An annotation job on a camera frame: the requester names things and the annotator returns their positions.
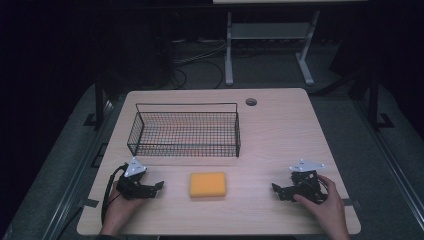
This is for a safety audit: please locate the black wire basket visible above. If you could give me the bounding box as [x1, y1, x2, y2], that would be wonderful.
[126, 102, 242, 158]

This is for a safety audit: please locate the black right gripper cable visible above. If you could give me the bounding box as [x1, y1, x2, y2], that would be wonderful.
[315, 175, 330, 203]

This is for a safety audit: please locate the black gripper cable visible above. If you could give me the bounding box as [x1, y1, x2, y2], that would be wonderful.
[100, 163, 130, 225]
[315, 175, 330, 203]

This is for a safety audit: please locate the person's right hand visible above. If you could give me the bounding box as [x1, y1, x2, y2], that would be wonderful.
[292, 174, 348, 235]

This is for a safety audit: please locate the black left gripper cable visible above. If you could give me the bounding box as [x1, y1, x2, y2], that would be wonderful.
[100, 163, 130, 225]

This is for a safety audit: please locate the person's left hand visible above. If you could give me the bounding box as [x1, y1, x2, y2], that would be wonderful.
[100, 181, 148, 235]

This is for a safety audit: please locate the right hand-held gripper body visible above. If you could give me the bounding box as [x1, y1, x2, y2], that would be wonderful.
[286, 158, 330, 205]

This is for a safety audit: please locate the black metal stand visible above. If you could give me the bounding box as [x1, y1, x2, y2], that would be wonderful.
[83, 74, 113, 131]
[349, 69, 395, 132]

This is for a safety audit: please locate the grey metal stand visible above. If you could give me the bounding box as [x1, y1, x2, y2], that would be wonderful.
[224, 10, 322, 87]

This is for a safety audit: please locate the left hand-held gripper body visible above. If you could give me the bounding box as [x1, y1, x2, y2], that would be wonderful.
[115, 157, 158, 201]

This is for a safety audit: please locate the grey tape strip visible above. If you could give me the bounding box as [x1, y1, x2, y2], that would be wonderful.
[342, 197, 362, 208]
[77, 198, 100, 209]

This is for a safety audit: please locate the bundle of floor cables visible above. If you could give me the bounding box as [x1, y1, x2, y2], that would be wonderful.
[168, 38, 228, 90]

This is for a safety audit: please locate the yellow sponge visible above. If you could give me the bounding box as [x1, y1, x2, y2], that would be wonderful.
[188, 171, 227, 199]

